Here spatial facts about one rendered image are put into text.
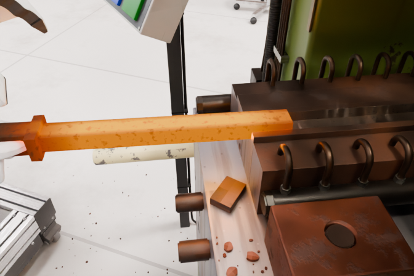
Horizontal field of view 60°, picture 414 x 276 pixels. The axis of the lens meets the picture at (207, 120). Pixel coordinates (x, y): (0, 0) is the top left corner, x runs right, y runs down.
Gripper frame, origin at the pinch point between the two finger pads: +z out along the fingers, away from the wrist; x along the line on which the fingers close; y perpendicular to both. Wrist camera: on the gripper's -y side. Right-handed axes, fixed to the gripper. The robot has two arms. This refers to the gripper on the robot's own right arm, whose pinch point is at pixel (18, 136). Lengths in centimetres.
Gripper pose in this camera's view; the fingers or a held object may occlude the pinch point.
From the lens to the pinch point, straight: 47.7
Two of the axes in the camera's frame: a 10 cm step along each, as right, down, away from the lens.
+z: 9.9, -0.6, 1.0
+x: 1.2, 6.2, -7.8
